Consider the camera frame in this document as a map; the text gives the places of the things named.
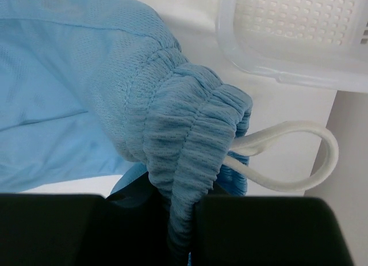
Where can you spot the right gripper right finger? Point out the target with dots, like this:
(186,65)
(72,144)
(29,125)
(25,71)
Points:
(239,230)

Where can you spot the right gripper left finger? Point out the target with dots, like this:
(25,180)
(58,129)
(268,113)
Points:
(126,228)

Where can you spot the light blue shorts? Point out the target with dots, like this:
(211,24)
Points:
(89,86)

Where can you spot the white plastic basket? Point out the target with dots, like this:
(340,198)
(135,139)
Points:
(316,43)

